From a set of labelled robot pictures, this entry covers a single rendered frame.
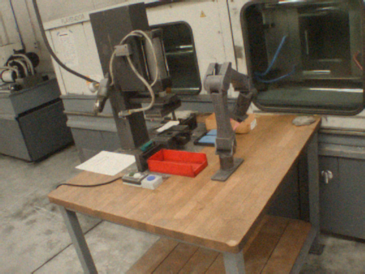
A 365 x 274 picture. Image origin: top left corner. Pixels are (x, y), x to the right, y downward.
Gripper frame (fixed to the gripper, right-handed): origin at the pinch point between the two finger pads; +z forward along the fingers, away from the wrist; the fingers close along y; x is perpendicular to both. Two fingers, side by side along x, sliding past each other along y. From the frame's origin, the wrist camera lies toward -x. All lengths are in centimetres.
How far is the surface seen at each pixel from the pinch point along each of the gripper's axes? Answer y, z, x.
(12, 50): 388, 163, -172
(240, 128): -1.9, 5.7, -14.2
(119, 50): 61, -18, 17
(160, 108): 32.6, 1.2, 14.2
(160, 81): 37.5, -10.6, 12.1
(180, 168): 6.3, 10.3, 33.9
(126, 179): 24, 22, 46
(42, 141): 244, 217, -110
